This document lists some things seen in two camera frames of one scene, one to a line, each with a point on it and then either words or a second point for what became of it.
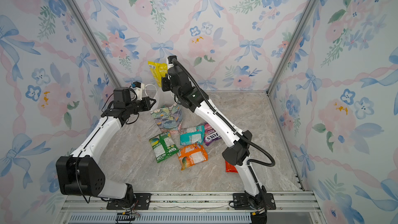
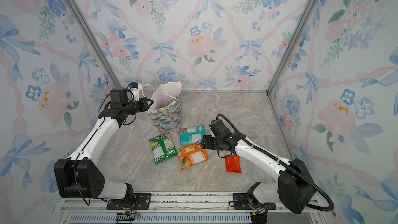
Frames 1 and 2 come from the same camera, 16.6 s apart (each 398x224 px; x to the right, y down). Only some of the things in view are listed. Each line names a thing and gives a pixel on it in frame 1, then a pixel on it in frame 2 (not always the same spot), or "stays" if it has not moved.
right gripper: (166, 83) to (206, 142)
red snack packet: (230, 168) stays
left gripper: (145, 101) stays
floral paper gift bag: (167, 112) stays
